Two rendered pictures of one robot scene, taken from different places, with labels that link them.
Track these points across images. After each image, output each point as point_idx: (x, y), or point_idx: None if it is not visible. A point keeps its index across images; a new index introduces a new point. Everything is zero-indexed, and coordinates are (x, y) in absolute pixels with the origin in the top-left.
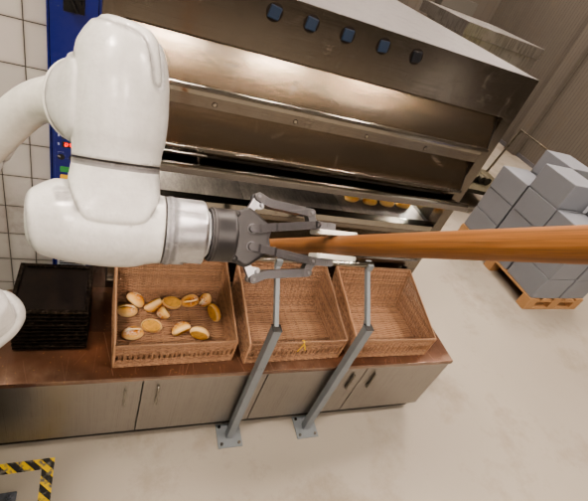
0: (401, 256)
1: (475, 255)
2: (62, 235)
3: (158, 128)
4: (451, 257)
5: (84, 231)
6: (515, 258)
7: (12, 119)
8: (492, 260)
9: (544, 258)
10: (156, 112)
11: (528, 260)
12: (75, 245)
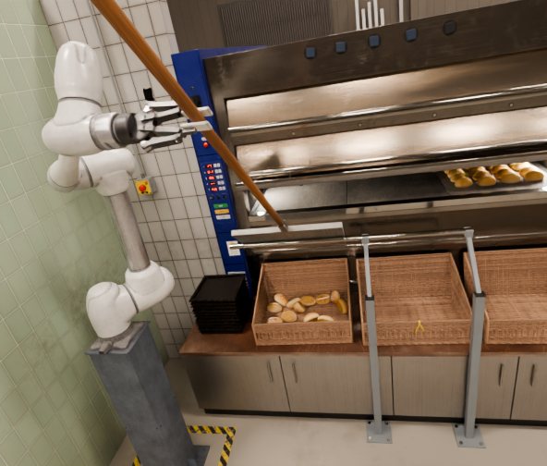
0: (158, 79)
1: (119, 35)
2: (49, 135)
3: (83, 79)
4: (133, 50)
5: (55, 130)
6: (103, 16)
7: None
8: (119, 30)
9: (91, 2)
10: (80, 72)
11: (101, 11)
12: (54, 139)
